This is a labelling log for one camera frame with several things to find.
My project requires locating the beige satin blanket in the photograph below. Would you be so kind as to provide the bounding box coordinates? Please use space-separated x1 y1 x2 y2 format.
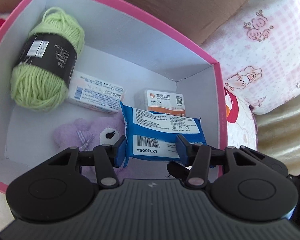
256 96 300 176

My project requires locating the blue wet wipes pack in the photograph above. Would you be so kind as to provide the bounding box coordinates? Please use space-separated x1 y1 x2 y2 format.
120 103 206 166

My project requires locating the clear orange-white card box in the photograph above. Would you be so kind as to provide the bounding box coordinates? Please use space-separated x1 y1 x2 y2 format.
134 89 186 117

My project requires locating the pink cardboard box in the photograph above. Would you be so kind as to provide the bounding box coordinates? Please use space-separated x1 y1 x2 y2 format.
0 0 227 192

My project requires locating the purple plush toy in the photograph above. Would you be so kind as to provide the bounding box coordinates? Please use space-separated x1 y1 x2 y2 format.
52 115 131 181

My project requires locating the pink checked cartoon pillow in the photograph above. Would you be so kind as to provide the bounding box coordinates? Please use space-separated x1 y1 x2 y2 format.
202 0 300 115

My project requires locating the small white medicine box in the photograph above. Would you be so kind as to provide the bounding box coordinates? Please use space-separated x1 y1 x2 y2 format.
66 71 124 114

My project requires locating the white red bear quilt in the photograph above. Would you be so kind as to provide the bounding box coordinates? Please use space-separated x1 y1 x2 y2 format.
0 13 257 233

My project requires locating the green yarn skein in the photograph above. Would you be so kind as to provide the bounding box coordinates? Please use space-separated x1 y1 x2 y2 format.
11 7 85 112

